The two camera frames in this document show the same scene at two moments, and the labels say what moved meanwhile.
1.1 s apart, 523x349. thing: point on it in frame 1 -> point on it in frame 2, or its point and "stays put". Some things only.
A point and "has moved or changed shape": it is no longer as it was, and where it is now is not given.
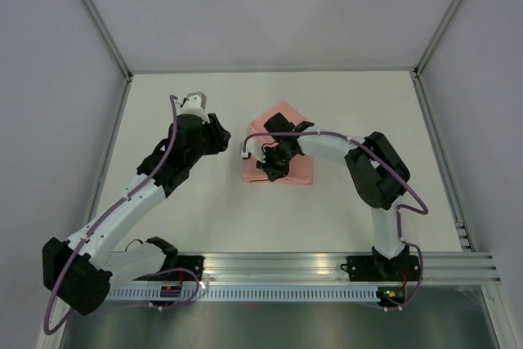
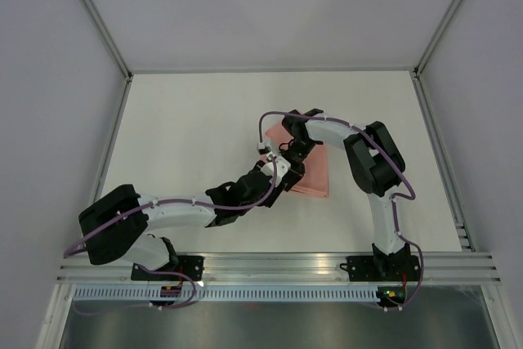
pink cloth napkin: (301, 167) has moved or changed shape
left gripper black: (219, 136) -> (274, 192)
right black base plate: (382, 268) stays put
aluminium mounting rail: (437, 266) stays put
